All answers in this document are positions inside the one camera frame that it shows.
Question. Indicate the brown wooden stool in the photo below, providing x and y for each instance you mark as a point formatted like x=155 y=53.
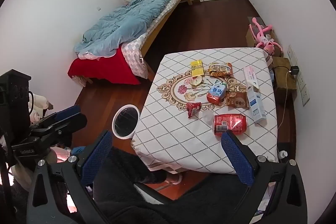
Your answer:
x=281 y=66

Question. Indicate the brown sachet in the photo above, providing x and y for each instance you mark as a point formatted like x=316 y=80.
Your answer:
x=237 y=101

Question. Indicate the crushed red can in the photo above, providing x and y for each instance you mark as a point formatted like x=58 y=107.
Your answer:
x=231 y=123

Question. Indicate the blue duvet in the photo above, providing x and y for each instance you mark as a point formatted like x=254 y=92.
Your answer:
x=126 y=22

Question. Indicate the red blanket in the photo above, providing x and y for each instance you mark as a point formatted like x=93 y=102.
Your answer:
x=105 y=69

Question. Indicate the brown cardboard box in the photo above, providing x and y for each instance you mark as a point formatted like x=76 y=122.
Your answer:
x=250 y=35

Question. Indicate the small red wrapper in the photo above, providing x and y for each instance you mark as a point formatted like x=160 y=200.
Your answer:
x=193 y=108

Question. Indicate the printed white tablecloth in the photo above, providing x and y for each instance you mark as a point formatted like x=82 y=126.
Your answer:
x=189 y=140

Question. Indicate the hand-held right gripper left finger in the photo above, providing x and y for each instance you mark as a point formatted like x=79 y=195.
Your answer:
x=97 y=153

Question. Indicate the pink plush toy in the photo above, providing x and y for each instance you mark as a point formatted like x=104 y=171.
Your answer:
x=265 y=41

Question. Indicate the black charger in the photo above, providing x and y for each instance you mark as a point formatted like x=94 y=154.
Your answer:
x=294 y=70

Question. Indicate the red and blue carton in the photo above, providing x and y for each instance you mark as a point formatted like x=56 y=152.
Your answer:
x=216 y=94

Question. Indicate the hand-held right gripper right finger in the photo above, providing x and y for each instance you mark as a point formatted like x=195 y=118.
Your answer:
x=238 y=158

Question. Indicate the small white bottle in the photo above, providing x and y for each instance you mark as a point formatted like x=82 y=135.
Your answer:
x=282 y=155

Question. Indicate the orange snack bag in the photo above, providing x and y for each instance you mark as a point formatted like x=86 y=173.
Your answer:
x=220 y=69

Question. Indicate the yellow packet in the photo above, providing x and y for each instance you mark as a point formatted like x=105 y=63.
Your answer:
x=197 y=69

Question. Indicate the white round waste bin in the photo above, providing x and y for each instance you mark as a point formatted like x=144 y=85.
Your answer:
x=126 y=121

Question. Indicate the white wall socket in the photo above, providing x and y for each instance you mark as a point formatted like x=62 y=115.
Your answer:
x=292 y=54
x=302 y=90

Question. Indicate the bed with red blanket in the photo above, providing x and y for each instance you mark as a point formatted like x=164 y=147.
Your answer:
x=134 y=56

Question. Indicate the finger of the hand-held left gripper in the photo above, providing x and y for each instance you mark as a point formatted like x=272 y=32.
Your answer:
x=71 y=124
x=68 y=111

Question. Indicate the pink and white box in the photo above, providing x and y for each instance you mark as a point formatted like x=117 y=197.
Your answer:
x=250 y=75

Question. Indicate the cut apple piece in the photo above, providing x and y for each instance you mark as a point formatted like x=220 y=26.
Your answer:
x=196 y=81

